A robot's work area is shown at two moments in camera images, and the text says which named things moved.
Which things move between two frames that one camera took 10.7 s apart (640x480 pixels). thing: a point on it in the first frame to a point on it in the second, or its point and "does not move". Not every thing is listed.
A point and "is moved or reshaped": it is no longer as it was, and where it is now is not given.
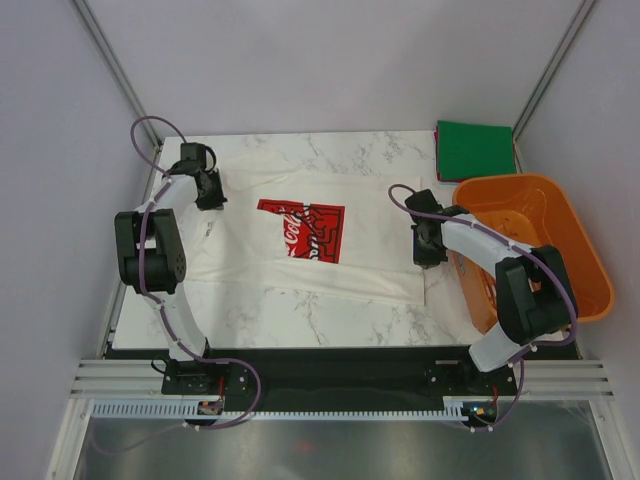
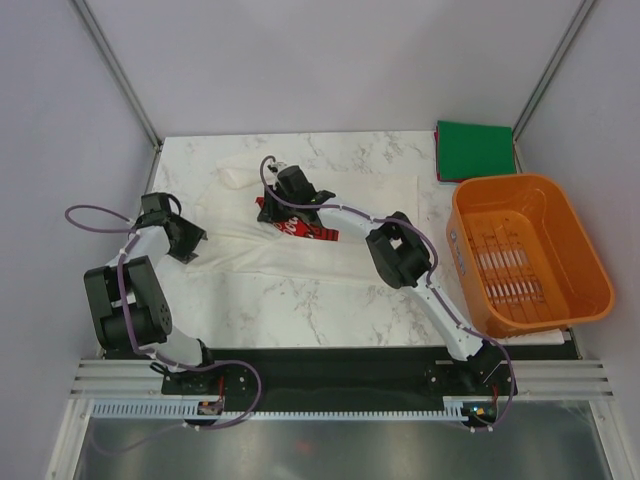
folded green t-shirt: [474, 149] does not move
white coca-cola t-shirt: [340, 234] is moved or reshaped
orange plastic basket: [529, 209] does not move
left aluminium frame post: [100, 40] does not move
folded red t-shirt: [436, 133] does not move
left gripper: [216, 203] to [193, 237]
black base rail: [337, 374] does not move
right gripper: [424, 259] to [268, 212]
